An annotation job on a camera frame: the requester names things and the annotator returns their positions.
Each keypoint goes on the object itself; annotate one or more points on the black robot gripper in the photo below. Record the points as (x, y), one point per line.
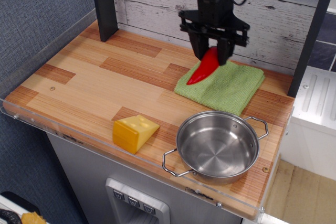
(214, 19)

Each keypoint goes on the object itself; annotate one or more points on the red chili pepper toy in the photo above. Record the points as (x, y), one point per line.
(209, 63)

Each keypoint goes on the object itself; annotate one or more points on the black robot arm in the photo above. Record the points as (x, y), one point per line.
(214, 19)

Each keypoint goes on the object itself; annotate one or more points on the green towel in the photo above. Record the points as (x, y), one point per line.
(229, 88)

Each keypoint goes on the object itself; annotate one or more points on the yellow object at corner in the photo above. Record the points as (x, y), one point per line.
(32, 218)

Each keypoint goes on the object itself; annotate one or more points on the stainless steel pot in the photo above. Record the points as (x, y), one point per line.
(217, 147)

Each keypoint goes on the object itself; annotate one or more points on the yellow cheese wedge toy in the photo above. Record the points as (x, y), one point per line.
(131, 133)

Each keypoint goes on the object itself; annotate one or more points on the white toy sink unit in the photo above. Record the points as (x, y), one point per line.
(309, 140)

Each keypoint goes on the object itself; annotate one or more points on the grey toy fridge cabinet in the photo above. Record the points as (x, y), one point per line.
(90, 173)

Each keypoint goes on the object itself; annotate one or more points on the silver dispenser panel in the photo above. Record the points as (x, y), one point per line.
(134, 203)

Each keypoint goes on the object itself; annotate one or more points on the dark right upright post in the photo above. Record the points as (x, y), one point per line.
(311, 38)

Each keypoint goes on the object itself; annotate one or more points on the dark upright post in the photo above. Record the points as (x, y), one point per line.
(107, 19)
(311, 38)

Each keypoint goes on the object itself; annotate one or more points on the dark left upright post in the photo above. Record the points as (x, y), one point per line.
(107, 19)

